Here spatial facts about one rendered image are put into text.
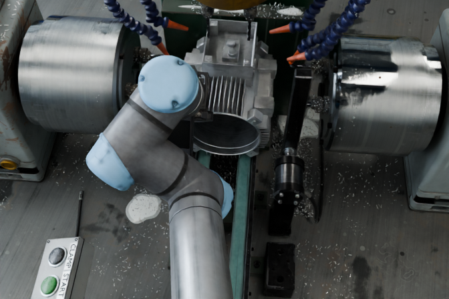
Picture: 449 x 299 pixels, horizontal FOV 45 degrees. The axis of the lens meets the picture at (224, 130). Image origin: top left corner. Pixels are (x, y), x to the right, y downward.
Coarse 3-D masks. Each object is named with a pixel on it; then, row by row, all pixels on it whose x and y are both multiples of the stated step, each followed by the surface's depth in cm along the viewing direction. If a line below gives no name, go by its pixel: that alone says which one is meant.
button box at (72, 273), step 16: (48, 240) 94; (64, 240) 93; (80, 240) 92; (48, 256) 93; (64, 256) 91; (80, 256) 92; (48, 272) 91; (64, 272) 89; (80, 272) 91; (64, 288) 88; (80, 288) 91
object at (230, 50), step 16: (224, 32) 114; (240, 32) 113; (256, 32) 109; (208, 48) 111; (224, 48) 109; (240, 48) 111; (256, 48) 112; (208, 64) 105; (224, 64) 105; (240, 64) 105; (224, 80) 109
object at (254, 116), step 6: (204, 36) 116; (198, 42) 117; (204, 42) 115; (258, 42) 116; (198, 48) 116; (258, 48) 115; (264, 48) 115; (258, 54) 116; (264, 54) 116; (252, 114) 105; (258, 114) 106; (252, 120) 106; (258, 120) 105; (198, 150) 117; (258, 150) 116; (252, 156) 117
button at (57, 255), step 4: (56, 248) 92; (60, 248) 92; (52, 252) 92; (56, 252) 91; (60, 252) 91; (64, 252) 91; (52, 256) 91; (56, 256) 91; (60, 256) 91; (52, 260) 91; (56, 260) 90; (60, 260) 91; (56, 264) 91
